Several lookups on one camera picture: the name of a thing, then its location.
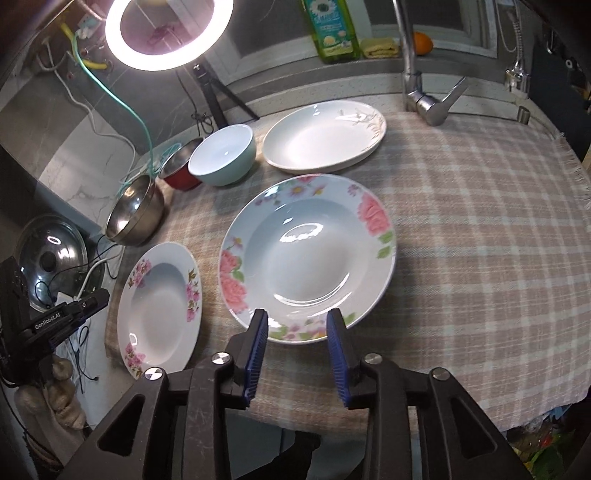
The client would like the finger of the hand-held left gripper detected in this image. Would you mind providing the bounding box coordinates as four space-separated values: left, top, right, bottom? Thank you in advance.
55 290 110 332

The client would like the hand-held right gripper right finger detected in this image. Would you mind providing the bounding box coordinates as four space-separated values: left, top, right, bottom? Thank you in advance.
326 308 536 480

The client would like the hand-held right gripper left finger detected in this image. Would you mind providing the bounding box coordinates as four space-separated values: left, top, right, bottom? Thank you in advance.
62 308 269 480

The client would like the stainless steel bowl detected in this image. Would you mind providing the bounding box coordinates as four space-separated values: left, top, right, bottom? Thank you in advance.
105 174 165 246

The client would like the large pink floral plate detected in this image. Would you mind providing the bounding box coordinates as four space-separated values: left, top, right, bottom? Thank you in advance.
219 174 397 343

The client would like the red bowl with steel inside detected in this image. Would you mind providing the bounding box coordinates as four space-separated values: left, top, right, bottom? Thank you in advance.
158 137 205 191

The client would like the light blue bowl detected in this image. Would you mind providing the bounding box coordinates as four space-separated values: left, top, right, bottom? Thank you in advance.
188 124 256 187

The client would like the white plate with leaf print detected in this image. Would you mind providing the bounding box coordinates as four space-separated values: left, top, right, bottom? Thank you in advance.
262 100 387 175

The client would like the person's left hand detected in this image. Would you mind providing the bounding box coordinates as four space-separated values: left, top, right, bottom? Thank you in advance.
16 355 88 431

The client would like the small pink floral plate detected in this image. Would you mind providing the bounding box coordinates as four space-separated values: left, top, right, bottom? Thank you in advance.
117 241 203 380

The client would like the steel pot lid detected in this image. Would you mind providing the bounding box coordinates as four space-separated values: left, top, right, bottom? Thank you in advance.
14 215 105 315

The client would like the beige checked cloth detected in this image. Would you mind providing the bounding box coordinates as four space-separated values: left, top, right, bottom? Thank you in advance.
105 108 591 432

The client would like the yellow pipe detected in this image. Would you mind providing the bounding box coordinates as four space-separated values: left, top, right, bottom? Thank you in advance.
60 23 112 72

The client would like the black mini tripod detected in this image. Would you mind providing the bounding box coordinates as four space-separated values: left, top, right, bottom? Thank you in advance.
193 62 259 127

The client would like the colourful plastic bag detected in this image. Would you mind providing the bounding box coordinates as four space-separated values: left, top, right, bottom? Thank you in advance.
526 404 591 480

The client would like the chrome kitchen faucet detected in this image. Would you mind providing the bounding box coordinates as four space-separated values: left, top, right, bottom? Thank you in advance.
392 0 469 127

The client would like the yellow sponge cloth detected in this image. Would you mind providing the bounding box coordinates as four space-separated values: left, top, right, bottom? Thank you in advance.
360 38 400 59

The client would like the green dish soap bottle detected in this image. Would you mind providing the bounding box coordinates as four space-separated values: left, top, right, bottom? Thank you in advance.
302 0 362 64

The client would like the white cable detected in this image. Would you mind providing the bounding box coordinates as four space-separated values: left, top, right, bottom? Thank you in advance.
55 261 109 301
37 46 139 181

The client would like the thin black cable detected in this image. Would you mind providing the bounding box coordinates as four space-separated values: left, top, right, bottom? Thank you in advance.
60 231 125 384

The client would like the teal power cable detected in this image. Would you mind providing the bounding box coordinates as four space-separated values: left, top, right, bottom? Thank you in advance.
71 32 183 185

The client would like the black ring light cable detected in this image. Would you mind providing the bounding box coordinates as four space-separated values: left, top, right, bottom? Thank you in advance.
178 69 215 137

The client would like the white ring light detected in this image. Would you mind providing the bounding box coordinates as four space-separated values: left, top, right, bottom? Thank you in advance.
105 0 233 71

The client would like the metal sprayer hose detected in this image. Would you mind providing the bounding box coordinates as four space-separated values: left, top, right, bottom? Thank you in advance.
501 9 532 93

